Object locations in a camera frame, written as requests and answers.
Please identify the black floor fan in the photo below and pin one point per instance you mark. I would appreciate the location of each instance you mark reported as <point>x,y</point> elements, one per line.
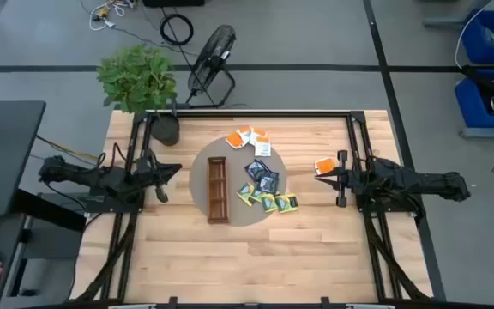
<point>210,56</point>

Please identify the black desk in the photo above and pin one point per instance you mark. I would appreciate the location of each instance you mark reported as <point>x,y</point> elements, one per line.
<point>7,163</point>

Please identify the blue plastic bin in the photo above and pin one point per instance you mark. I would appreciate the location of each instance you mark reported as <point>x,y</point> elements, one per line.
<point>472,43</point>
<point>470,107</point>

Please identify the grey cart base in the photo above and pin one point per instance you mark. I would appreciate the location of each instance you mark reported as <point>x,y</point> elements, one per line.
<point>487,132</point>

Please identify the round grey mat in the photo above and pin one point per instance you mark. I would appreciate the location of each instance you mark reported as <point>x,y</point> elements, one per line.
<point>236,210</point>

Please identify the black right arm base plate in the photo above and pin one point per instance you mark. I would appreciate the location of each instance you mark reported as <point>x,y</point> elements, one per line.
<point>384,209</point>

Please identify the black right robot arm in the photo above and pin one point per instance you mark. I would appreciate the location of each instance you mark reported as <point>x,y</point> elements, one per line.
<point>423,182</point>

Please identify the green potted plant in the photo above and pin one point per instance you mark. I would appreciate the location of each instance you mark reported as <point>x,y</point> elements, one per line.
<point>135,77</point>

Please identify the black box on floor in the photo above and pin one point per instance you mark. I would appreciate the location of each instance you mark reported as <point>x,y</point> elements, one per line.
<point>174,2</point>

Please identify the black aluminium table frame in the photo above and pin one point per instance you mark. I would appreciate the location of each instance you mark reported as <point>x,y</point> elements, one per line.
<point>212,306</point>

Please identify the silver aluminium bracket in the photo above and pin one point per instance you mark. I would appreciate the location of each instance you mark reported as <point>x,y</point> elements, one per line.
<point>131,307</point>
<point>369,307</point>

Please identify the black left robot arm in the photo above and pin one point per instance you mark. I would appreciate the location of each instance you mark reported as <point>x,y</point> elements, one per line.
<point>84,176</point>

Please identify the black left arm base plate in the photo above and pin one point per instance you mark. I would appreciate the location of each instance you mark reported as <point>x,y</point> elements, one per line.
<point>114,209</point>

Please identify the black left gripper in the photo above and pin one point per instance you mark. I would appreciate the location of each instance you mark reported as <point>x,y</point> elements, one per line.
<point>146,171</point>

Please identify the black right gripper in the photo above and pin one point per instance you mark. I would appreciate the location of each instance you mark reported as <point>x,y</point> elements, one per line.
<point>354,180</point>

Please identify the black table clamp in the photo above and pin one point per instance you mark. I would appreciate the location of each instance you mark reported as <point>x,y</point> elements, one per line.
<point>172,301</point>
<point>326,301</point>

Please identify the brown wooden tea box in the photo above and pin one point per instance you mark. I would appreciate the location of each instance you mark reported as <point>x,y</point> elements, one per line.
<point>218,189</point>

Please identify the black equipment in bin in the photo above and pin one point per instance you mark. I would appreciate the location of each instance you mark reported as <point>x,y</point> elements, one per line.
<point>487,88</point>

